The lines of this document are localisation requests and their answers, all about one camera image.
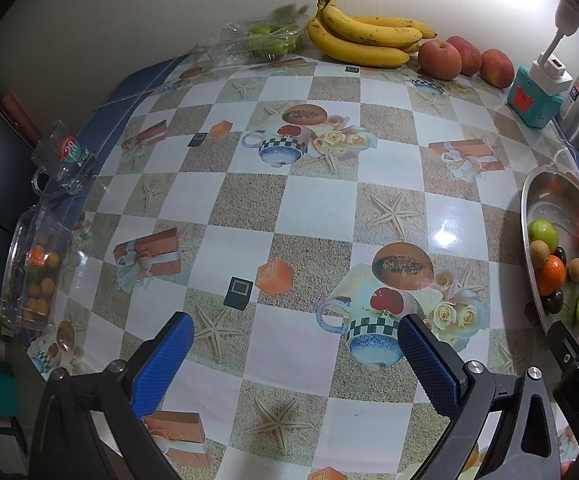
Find pile of kumquats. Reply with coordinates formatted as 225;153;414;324
22;232;63;321

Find teal container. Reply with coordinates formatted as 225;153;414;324
0;360;20;421

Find clear plastic container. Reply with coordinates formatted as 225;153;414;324
0;202;75;333

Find brown wooden rail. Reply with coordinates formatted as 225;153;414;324
0;92;45;143

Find round green jujube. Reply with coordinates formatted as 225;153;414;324
528;219;560;247

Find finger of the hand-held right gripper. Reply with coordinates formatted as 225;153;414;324
547;321;579;386

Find white gooseneck lamp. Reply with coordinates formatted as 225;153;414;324
539;0;579;66

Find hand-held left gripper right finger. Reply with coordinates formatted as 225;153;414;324
398;314;563;480

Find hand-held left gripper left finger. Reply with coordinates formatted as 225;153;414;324
28;311;195;480

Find glass mug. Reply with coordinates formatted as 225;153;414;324
30;120;99;198

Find tangerine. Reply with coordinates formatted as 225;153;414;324
536;255;567;297

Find printed checkered tablecloth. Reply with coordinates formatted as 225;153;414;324
24;52;579;480

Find yellow banana bunch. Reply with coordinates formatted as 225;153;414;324
305;0;439;69

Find clear plastic clamshell box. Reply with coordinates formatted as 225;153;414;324
190;17;307;68

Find pile of green jujubes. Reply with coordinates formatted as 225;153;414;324
247;25;305;61

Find red apple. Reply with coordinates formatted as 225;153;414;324
479;48;515;87
417;40;463;82
445;36;483;77

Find white power adapter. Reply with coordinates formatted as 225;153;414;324
528;55;575;98

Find teal toy box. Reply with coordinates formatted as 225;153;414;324
507;65;565;129

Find stainless steel basin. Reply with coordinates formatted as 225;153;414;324
519;167;579;361

